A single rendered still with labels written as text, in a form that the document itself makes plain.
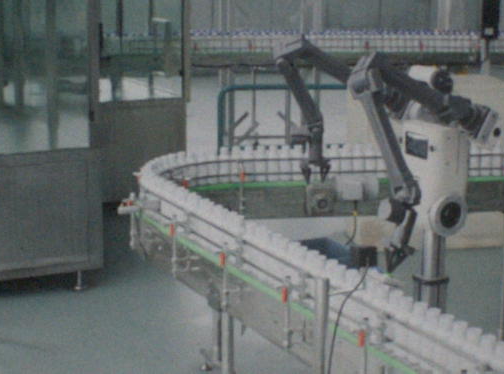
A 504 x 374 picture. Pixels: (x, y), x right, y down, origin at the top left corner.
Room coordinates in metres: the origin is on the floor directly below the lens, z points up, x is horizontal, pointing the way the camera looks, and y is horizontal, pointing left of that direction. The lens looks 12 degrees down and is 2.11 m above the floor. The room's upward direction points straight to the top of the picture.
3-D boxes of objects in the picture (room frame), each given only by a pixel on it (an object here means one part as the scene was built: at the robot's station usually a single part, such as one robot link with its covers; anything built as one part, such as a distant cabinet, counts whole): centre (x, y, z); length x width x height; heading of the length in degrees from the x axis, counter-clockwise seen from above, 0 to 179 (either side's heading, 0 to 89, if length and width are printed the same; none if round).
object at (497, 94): (8.08, -1.22, 0.59); 1.10 x 0.62 x 1.18; 99
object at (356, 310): (3.18, -0.30, 1.08); 0.06 x 0.06 x 0.17
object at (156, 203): (4.52, 0.47, 0.96); 0.23 x 0.10 x 0.27; 117
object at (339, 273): (3.28, -0.25, 1.08); 0.06 x 0.06 x 0.17
